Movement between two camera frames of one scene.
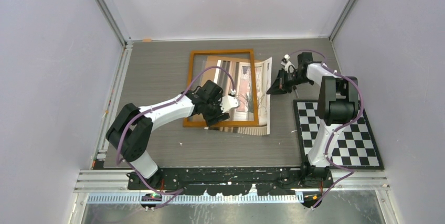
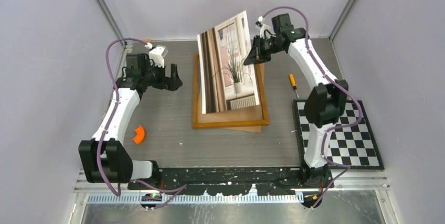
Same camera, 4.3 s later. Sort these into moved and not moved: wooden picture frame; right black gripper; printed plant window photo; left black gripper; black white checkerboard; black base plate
Moved: left black gripper; wooden picture frame; right black gripper; printed plant window photo
Not moved: black base plate; black white checkerboard
